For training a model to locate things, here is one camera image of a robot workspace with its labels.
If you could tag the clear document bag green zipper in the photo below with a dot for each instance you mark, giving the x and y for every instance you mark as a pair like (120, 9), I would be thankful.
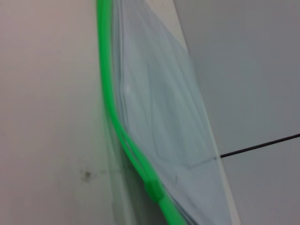
(154, 112)

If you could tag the green zipper slider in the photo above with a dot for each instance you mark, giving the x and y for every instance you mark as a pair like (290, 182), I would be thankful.
(153, 186)

